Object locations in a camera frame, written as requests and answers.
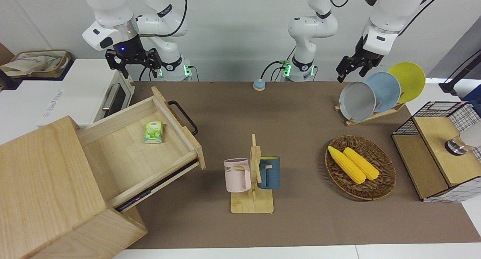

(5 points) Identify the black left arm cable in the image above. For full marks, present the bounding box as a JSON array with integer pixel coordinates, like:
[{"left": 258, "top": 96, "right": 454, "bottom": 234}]
[{"left": 398, "top": 0, "right": 440, "bottom": 36}]

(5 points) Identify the black base cable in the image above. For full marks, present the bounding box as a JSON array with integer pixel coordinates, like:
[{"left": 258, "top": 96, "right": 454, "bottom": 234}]
[{"left": 261, "top": 60, "right": 297, "bottom": 82}]

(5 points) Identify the light blue plate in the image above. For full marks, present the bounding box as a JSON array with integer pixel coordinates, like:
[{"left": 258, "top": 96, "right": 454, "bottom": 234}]
[{"left": 365, "top": 72, "right": 401, "bottom": 113}]

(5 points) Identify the silver and white lamp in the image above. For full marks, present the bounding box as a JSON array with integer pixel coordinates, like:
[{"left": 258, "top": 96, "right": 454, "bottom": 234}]
[{"left": 445, "top": 124, "right": 481, "bottom": 156}]

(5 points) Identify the light wooden cabinet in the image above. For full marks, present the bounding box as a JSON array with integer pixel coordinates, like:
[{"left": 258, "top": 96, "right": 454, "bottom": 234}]
[{"left": 0, "top": 116, "right": 148, "bottom": 259}]

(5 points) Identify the dark blue mug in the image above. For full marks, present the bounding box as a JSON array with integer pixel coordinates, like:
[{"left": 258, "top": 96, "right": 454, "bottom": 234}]
[{"left": 257, "top": 156, "right": 281, "bottom": 190}]

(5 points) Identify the yellow corn cob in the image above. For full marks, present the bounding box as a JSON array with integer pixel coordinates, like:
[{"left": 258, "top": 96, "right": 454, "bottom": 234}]
[
  {"left": 327, "top": 146, "right": 366, "bottom": 185},
  {"left": 343, "top": 147, "right": 380, "bottom": 181}
]

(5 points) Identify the wooden mug rack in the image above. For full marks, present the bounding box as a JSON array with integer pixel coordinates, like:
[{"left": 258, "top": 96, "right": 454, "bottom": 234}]
[{"left": 230, "top": 134, "right": 274, "bottom": 214}]

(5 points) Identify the brown wicker basket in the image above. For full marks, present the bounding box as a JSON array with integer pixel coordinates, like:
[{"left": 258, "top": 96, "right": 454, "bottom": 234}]
[{"left": 325, "top": 135, "right": 397, "bottom": 201}]

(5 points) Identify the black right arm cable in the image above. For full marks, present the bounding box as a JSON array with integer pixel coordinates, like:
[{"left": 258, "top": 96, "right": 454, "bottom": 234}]
[{"left": 139, "top": 0, "right": 188, "bottom": 38}]

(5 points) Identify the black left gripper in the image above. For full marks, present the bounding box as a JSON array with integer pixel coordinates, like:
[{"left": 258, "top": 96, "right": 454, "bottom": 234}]
[{"left": 336, "top": 35, "right": 384, "bottom": 83}]

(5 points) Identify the wooden drawer with black handle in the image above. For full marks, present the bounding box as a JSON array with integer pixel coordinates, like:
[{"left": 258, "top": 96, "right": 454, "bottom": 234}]
[{"left": 77, "top": 86, "right": 206, "bottom": 213}]

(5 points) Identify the grey plate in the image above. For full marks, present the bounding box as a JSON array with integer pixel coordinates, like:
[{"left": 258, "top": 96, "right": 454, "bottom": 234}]
[{"left": 339, "top": 81, "right": 376, "bottom": 122}]

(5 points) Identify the wooden plate rack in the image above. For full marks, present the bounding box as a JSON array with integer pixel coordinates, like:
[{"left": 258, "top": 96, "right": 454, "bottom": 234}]
[{"left": 334, "top": 101, "right": 405, "bottom": 127}]

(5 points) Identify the green juice box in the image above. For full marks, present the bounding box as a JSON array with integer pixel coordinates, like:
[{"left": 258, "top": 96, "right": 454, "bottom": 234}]
[{"left": 144, "top": 121, "right": 164, "bottom": 144}]

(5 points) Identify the yellow plate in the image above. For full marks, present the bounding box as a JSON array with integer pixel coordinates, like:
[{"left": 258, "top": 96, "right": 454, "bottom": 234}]
[{"left": 387, "top": 62, "right": 426, "bottom": 104}]

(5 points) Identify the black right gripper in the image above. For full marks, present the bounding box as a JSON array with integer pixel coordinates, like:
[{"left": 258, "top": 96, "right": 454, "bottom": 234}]
[{"left": 105, "top": 35, "right": 163, "bottom": 79}]

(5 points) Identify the pink mug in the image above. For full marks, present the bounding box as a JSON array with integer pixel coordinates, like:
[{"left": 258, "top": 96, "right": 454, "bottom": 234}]
[{"left": 224, "top": 158, "right": 252, "bottom": 193}]

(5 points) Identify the brown table mat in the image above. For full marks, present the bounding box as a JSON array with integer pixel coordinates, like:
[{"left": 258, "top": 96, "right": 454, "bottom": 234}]
[{"left": 113, "top": 81, "right": 481, "bottom": 249}]

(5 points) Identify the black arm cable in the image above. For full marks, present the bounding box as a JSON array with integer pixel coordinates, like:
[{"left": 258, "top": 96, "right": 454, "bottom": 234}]
[
  {"left": 398, "top": 0, "right": 440, "bottom": 36},
  {"left": 139, "top": 0, "right": 188, "bottom": 38}
]

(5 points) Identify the blue object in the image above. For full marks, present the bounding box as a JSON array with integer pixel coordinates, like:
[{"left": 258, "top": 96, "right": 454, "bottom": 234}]
[{"left": 462, "top": 87, "right": 481, "bottom": 115}]

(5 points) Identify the wood and wire organizer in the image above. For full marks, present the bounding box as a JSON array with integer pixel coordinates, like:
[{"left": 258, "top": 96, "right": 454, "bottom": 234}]
[{"left": 392, "top": 101, "right": 481, "bottom": 203}]

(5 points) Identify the black stand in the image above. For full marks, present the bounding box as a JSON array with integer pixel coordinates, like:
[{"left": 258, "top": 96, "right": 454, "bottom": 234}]
[{"left": 439, "top": 50, "right": 481, "bottom": 94}]

